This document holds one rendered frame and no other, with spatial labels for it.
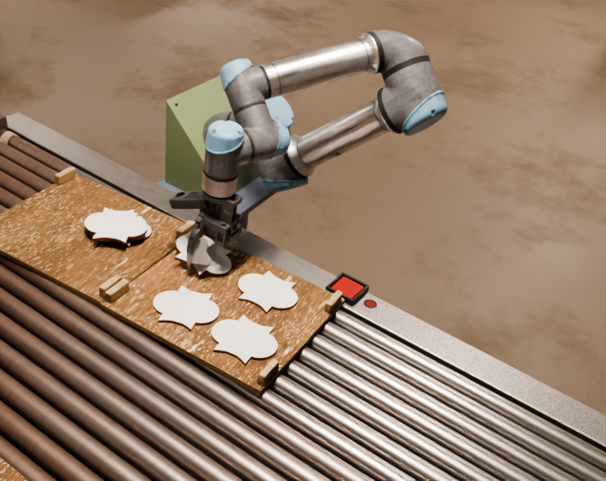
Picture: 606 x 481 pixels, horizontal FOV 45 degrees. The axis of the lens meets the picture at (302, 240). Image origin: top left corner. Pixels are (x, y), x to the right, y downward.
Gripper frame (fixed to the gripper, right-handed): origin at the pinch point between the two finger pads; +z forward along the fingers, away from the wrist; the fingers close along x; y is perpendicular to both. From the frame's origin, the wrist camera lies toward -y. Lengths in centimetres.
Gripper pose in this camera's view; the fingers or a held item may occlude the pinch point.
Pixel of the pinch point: (202, 258)
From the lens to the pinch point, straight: 173.3
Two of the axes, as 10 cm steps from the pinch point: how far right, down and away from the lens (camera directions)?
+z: -1.6, 7.9, 5.9
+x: 5.0, -4.4, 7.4
